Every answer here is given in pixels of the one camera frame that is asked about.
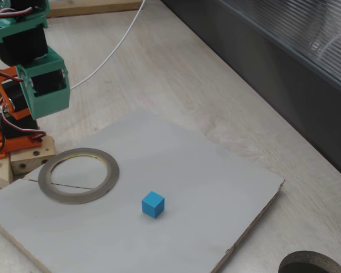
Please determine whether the long wooden beam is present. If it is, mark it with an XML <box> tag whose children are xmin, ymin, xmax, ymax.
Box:
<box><xmin>10</xmin><ymin>135</ymin><xmax>56</xmax><ymax>175</ymax></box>

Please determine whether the grey laminated board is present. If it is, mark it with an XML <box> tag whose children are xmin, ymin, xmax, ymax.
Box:
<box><xmin>0</xmin><ymin>109</ymin><xmax>286</xmax><ymax>273</ymax></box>

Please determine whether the grey ring of tape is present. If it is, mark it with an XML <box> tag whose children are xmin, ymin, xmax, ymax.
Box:
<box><xmin>37</xmin><ymin>147</ymin><xmax>120</xmax><ymax>205</ymax></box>

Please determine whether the blue cube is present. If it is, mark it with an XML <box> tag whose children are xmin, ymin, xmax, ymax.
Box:
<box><xmin>141</xmin><ymin>191</ymin><xmax>165</xmax><ymax>219</ymax></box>

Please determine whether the white usb cable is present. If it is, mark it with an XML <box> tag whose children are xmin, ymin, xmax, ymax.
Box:
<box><xmin>69</xmin><ymin>0</ymin><xmax>147</xmax><ymax>90</ymax></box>

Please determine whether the wooden plank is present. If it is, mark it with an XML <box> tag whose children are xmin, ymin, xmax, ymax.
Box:
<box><xmin>46</xmin><ymin>0</ymin><xmax>143</xmax><ymax>18</ymax></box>

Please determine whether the angled wooden block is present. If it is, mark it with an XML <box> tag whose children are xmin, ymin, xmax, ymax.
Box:
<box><xmin>0</xmin><ymin>153</ymin><xmax>14</xmax><ymax>189</ymax></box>

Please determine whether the grey partition with ribbed glass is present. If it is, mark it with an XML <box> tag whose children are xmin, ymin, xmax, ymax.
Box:
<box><xmin>161</xmin><ymin>0</ymin><xmax>341</xmax><ymax>185</ymax></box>

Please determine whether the red white black servo wire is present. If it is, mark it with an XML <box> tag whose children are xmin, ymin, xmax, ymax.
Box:
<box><xmin>0</xmin><ymin>5</ymin><xmax>34</xmax><ymax>38</ymax></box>
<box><xmin>0</xmin><ymin>116</ymin><xmax>47</xmax><ymax>143</ymax></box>

